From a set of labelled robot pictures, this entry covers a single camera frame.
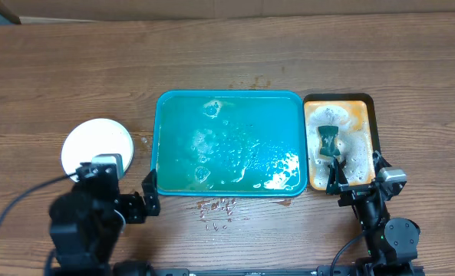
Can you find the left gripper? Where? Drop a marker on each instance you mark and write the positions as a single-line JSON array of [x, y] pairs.
[[150, 194]]

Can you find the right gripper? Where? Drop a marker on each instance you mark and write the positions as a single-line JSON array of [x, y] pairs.
[[337, 178]]

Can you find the yellow green sponge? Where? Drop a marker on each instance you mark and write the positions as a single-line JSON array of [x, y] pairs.
[[328, 135]]

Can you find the white plate with sauce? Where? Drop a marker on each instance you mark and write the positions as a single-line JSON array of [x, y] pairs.
[[97, 137]]

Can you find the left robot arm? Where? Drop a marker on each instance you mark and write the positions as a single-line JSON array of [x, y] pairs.
[[86, 222]]

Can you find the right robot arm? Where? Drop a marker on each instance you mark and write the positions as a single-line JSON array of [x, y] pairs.
[[391, 242]]

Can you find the black soapy water tray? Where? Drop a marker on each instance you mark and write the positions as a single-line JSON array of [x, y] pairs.
[[357, 138]]

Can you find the teal plastic tray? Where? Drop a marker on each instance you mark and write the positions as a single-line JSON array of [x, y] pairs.
[[245, 143]]

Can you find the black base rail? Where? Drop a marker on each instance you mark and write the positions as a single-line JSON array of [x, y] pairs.
[[250, 272]]

